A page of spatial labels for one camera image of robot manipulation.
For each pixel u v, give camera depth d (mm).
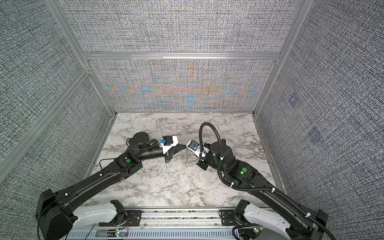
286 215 405
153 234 701
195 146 541
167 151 574
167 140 530
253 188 450
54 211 380
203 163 597
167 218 747
